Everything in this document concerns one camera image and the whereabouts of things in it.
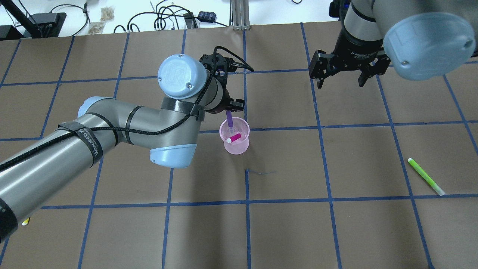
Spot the pink marker pen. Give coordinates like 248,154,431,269
226,133,241,144

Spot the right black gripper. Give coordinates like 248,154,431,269
308,0,391,89

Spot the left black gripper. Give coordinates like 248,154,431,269
199,53,246,114

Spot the pink mesh cup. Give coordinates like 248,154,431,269
220,117,250,155

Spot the aluminium frame post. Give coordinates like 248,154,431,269
230,0,251,31

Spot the yellow highlighter pen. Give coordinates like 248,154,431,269
22,217,31,226

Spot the green highlighter pen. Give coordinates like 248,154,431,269
407,157,446,197

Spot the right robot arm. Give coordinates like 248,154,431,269
308,0,477,88

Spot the purple marker pen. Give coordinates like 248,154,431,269
226,110,235,135

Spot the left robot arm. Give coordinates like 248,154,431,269
0,52,253,242

